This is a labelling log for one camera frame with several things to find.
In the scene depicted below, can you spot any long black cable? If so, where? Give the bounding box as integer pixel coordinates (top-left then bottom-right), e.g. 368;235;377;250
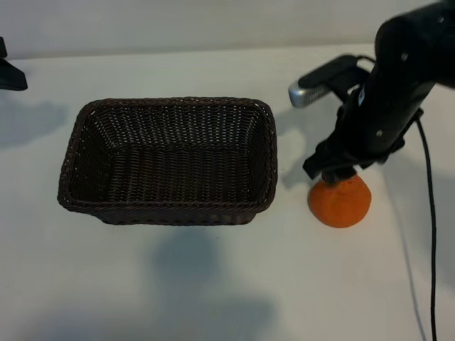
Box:
415;117;438;341

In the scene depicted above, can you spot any dark brown wicker basket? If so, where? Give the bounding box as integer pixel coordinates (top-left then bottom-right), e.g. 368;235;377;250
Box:
56;95;279;227

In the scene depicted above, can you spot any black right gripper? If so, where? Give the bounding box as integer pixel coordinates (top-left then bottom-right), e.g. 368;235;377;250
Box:
302;76;433;186

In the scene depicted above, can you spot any orange fruit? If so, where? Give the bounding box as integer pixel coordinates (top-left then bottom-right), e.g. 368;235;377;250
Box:
307;173;373;229

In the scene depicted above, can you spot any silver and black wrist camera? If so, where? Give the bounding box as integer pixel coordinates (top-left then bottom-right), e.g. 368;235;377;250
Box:
288;55;373;107

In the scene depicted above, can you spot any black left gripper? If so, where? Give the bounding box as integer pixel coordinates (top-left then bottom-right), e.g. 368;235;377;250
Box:
0;36;28;92

